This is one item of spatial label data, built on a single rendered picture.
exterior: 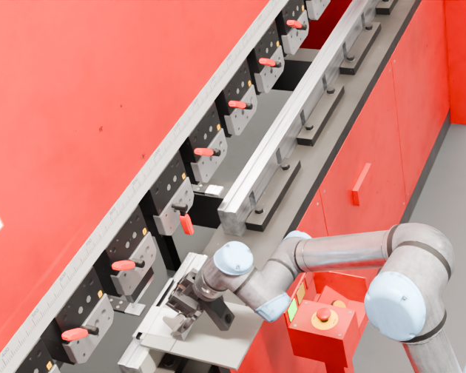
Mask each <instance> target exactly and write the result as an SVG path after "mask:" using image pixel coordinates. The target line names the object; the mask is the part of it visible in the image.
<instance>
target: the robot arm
mask: <svg viewBox="0 0 466 373"><path fill-rule="evenodd" d="M252 264H253V255H252V253H251V252H250V249H249V248H248V247H247V246H246V245H245V244H243V243H241V242H237V241H232V242H228V243H227V244H225V245H224V246H223V247H222V248H221V249H219V250H217V251H216V253H215V254H214V256H213V257H212V258H211V259H210V260H209V261H208V262H207V263H206V264H205V265H204V266H203V267H202V268H201V270H200V271H197V270H196V269H195V268H192V269H191V270H190V271H189V272H188V273H187V274H185V275H184V276H183V277H182V278H181V279H180V280H179V281H178V282H177V286H176V287H175V288H174V289H173V290H172V292H171V293H170V295H169V297H168V298H167V299H168V301H167V302H166V303H165V305H167V306H168V307H169V308H171V309H172V310H174V311H175V312H177V313H178V314H177V315H176V316H174V317H172V316H168V315H164V316H163V318H162V319H163V322H164V323H165V324H166V325H167V326H168V327H169V328H170V329H171V330H172V333H171V334H170V335H171V336H175V335H180V334H183V333H184V332H185V331H186V330H187V329H188V328H189V327H190V326H191V325H192V324H193V323H194V321H196V320H197V319H198V318H199V317H200V316H201V315H202V313H203V311H204V310H205V312H206V313H207V315H208V316H209V317H210V318H211V319H212V320H213V322H214V323H215V325H216V326H217V327H218V328H219V330H220V331H228V330H229V328H230V326H231V324H232V322H233V320H234V318H235V316H234V314H233V313H232V311H231V310H230V308H229V307H228V306H227V305H226V304H225V302H224V301H223V299H222V298H221V297H220V296H221V295H222V294H223V293H224V292H225V291H226V290H227V289H229V290H230V291H231V292H233V293H234V294H235V295H236V296H237V297H238V298H239V299H241V300H242V301H243V302H244V303H245V304H246V305H247V306H248V307H249V308H251V309H252V310H253V311H254V313H257V314H258V315H259V316H261V318H263V319H264V320H265V321H267V322H269V323H272V322H274V321H275V320H276V319H278V318H279V317H280V316H281V314H282V313H284V311H285V310H286V309H287V308H288V306H289V304H290V302H291V298H290V297H289V296H288V294H287V293H286V292H287V290H288V289H289V287H290V286H291V285H292V284H293V282H294V280H295V279H296V278H297V276H298V275H299V274H300V273H307V272H329V271H341V270H353V269H376V268H382V269H381V271H380V272H379V274H378V275H377V276H376V277H375V278H374V279H373V281H372V282H371V285H370V286H369V289H368V292H367V293H366V296H365V300H364V307H365V313H366V315H367V317H368V319H369V321H370V322H371V324H372V325H373V327H374V328H378V329H379V332H380V333H381V334H382V335H384V336H386V337H388V338H390V339H392V340H395V341H398V342H400V343H402V345H403V347H404V349H405V352H406V354H407V356H408V359H409V361H410V362H411V365H412V367H413V370H414V372H415V373H462V370H461V369H460V366H459V363H458V361H457V359H456V356H455V354H454V351H453V348H452V346H451V344H450V341H449V339H448V336H447V333H446V331H445V328H444V326H445V324H446V321H447V312H446V309H445V306H444V304H443V302H442V299H441V294H442V291H443V290H444V288H445V286H446V285H447V283H448V281H449V280H450V277H451V276H452V274H453V271H454V268H455V254H454V251H453V247H452V245H451V243H450V241H449V240H448V239H447V238H446V237H445V235H444V234H443V233H441V232H440V231H439V230H438V229H435V228H434V227H432V226H428V225H427V224H418V223H408V224H396V225H394V226H392V227H391V228H390V230H385V231H377V232H363V233H357V234H350V235H336V236H328V237H321V238H311V237H310V236H309V235H308V234H306V233H304V232H300V231H293V232H290V233H289V234H288V235H287V236H286V237H285V238H284V239H283V240H282V241H281V242H280V244H279V246H278V247H277V249H276V250H275V251H274V253H273V254H272V255H271V257H270V258H269V259H268V260H267V261H266V263H265V264H264V266H263V267H262V269H261V270H259V269H257V268H256V267H255V266H254V265H252ZM179 312H181V313H179ZM181 321H182V322H181ZM463 373H466V366H465V367H464V370H463Z"/></svg>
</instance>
